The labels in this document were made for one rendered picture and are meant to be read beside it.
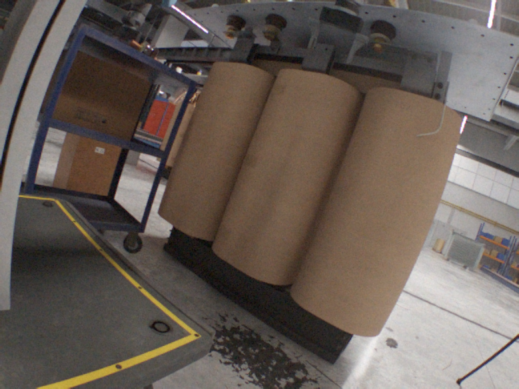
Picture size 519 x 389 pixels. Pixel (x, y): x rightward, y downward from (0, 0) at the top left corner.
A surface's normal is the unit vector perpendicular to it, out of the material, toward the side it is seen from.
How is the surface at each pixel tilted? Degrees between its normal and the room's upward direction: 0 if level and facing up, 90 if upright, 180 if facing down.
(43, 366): 0
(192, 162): 90
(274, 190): 90
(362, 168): 90
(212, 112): 90
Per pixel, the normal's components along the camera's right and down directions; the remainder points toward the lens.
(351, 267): -0.51, -0.12
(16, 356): 0.36, -0.93
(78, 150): 0.78, 0.35
